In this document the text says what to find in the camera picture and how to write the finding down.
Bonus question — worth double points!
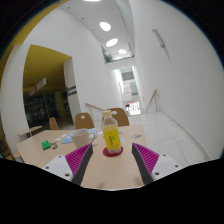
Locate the white ceramic mug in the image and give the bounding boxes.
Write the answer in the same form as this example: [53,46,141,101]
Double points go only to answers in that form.
[69,128,97,149]

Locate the wooden stair handrail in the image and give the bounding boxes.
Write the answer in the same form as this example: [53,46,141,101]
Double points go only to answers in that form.
[85,102,108,118]
[144,88,159,114]

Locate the small green box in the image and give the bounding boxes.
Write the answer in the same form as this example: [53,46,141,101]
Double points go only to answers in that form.
[41,140,52,151]

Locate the light blue printed paper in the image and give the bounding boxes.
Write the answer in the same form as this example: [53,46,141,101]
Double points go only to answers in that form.
[60,128,98,145]

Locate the flat round red coaster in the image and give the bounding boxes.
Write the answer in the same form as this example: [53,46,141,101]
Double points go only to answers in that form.
[102,145,124,158]

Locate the white hanging sign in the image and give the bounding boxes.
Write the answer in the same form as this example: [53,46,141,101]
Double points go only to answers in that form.
[28,77,48,97]

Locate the round ceiling lights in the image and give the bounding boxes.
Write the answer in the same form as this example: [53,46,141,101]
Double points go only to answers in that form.
[83,0,128,55]

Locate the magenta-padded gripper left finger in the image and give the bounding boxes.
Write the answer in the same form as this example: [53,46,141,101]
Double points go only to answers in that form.
[42,143,94,186]

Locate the green potted plant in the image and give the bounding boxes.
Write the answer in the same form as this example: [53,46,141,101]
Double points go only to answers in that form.
[102,52,114,64]

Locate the grey wall lamp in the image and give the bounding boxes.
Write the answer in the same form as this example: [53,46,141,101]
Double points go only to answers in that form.
[152,28,166,49]

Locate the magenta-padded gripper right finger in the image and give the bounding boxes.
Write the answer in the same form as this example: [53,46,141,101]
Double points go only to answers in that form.
[131,142,184,186]

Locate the clear bottle with yellow drink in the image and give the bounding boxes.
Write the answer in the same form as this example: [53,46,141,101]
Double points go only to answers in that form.
[101,110,123,156]

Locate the light wooden table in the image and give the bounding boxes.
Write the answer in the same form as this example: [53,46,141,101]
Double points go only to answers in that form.
[18,125,44,138]

